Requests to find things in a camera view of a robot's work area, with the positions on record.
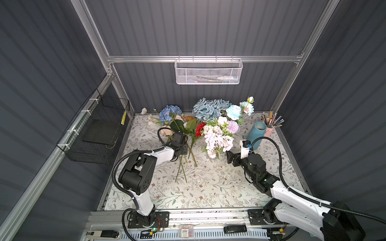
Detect white pink flower bunch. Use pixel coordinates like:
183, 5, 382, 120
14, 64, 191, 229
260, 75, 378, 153
202, 116, 239, 157

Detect dusty blue rose bunch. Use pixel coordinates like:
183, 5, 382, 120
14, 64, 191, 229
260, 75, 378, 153
193, 97, 231, 122

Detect peach rose stem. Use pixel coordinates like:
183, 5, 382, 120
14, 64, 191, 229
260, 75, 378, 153
157, 126, 186, 180

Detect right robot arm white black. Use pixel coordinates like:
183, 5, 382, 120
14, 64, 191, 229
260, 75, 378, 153
226, 140, 386, 241

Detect clear glass vase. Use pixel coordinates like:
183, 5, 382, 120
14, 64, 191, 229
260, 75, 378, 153
206, 149, 219, 160

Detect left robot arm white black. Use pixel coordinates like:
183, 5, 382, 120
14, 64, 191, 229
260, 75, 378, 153
111, 131, 188, 227

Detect pink pencil cup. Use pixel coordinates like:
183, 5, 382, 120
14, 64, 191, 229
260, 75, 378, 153
264, 125, 275, 138

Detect black wire basket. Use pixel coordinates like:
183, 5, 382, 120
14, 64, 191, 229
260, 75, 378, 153
57, 91, 130, 164

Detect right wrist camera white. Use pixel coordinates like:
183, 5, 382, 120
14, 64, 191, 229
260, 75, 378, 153
240, 140, 251, 159

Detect pale aqua peony stem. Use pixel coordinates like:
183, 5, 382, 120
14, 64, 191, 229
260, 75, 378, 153
226, 96, 254, 121

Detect white power strip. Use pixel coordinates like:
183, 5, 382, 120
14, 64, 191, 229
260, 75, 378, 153
85, 230, 122, 240

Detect blue hydrangea flower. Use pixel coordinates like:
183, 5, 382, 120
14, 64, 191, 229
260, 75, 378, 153
159, 105, 183, 125

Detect red gerbera flower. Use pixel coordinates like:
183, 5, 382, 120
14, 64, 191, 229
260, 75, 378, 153
196, 122, 206, 137

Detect teal ceramic vase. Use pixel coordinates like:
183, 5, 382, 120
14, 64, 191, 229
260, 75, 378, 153
246, 122, 267, 143

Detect black remote device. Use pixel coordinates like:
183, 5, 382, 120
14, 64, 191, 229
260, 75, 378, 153
224, 225, 247, 234

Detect white marker in basket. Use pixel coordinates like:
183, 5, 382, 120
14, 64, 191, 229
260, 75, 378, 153
196, 75, 239, 83

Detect floral patterned table mat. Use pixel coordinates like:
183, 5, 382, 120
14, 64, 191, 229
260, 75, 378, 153
104, 112, 299, 211

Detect white wire mesh basket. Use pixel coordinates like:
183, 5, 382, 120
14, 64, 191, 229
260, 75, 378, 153
174, 57, 243, 85

